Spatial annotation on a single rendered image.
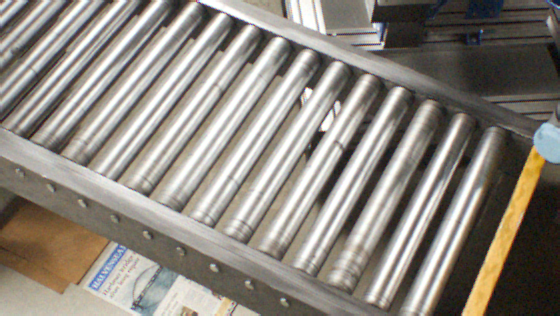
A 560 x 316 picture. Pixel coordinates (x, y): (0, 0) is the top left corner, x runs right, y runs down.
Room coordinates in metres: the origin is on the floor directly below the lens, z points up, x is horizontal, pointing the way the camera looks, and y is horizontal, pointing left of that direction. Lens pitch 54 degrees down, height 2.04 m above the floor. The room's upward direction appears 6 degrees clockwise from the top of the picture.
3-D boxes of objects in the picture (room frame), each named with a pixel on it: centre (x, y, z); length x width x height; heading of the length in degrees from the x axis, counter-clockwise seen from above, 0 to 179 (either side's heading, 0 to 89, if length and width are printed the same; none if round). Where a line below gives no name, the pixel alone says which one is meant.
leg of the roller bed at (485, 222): (1.02, -0.47, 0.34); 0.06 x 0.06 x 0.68; 68
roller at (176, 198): (0.98, 0.10, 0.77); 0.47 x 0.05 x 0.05; 158
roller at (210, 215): (0.96, 0.04, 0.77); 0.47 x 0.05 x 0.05; 158
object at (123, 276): (1.05, 0.25, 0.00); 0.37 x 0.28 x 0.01; 68
